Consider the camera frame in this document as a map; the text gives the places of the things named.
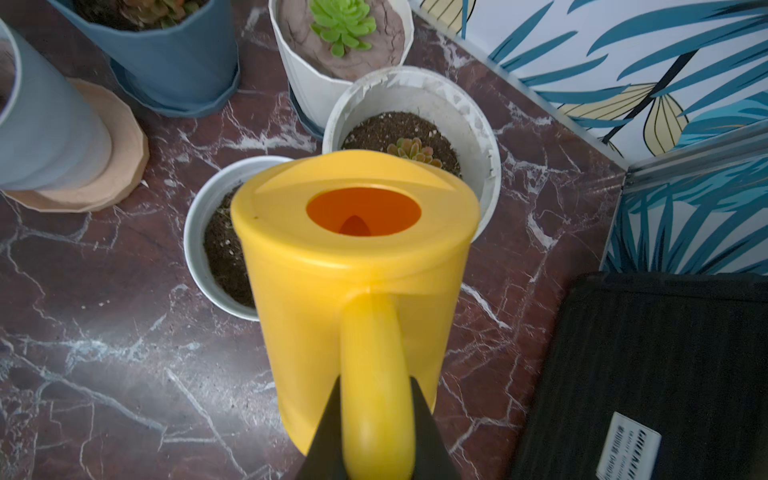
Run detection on blue pot red succulent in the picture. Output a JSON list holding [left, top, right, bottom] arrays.
[[51, 0, 240, 118]]

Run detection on white pot pink succulent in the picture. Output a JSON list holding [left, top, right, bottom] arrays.
[[1, 24, 150, 213]]

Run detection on yellow plastic watering can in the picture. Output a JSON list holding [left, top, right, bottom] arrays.
[[231, 150, 481, 479]]

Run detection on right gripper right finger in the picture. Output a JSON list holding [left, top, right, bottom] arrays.
[[410, 377, 461, 480]]

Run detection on white ribbed pot green succulent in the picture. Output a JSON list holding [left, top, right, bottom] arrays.
[[268, 1, 414, 138]]

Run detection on right aluminium frame post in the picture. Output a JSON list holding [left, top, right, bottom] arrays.
[[601, 121, 767, 275]]

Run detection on large white pot yellow succulent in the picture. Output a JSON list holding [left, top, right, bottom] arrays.
[[322, 66, 502, 237]]

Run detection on small white pot green succulent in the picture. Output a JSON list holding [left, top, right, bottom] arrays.
[[183, 156, 288, 322]]

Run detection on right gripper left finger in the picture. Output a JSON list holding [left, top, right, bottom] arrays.
[[296, 377, 348, 480]]

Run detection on black tool case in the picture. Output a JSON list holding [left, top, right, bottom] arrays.
[[508, 273, 767, 479]]

